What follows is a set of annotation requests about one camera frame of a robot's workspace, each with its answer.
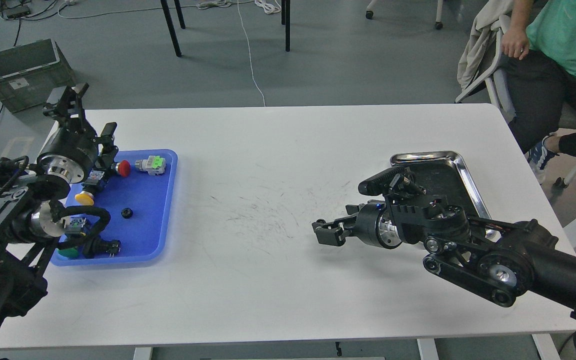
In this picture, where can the grey plastic crate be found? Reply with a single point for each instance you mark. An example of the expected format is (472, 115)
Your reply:
(29, 73)

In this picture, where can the black table leg right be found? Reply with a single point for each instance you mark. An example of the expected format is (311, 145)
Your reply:
(286, 22)

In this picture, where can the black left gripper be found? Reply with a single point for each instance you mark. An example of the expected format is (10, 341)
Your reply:
(71, 151)

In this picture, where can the silver metal tray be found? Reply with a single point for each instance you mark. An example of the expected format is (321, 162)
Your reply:
(441, 173)

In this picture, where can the blue plastic tray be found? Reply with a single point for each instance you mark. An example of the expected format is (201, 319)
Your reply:
(143, 236)

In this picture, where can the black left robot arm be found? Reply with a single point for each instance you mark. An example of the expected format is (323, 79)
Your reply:
(34, 223)

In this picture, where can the white office chair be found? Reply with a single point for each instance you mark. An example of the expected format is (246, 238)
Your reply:
(491, 76)

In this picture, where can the grey green connector switch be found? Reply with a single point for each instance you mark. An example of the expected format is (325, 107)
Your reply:
(153, 165)

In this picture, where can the yellow push button switch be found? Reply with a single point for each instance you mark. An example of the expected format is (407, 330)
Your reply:
(95, 183)

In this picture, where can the black table leg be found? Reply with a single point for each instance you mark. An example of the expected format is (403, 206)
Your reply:
(170, 25)
(286, 22)

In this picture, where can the black table leg left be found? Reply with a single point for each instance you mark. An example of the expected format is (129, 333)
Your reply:
(170, 25)

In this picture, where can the red push button switch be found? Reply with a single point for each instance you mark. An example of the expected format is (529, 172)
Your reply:
(120, 168)

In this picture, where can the person in green shirt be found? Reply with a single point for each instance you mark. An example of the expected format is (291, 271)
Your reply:
(544, 80)

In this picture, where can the green push button switch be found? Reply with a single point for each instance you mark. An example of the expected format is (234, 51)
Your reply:
(70, 250)

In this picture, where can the person's hand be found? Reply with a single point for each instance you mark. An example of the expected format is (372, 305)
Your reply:
(515, 43)

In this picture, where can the beige jacket on chair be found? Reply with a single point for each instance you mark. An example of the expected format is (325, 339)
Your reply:
(479, 38)

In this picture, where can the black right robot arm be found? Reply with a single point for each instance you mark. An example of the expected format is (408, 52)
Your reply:
(495, 260)

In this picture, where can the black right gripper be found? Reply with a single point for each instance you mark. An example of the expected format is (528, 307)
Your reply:
(372, 225)

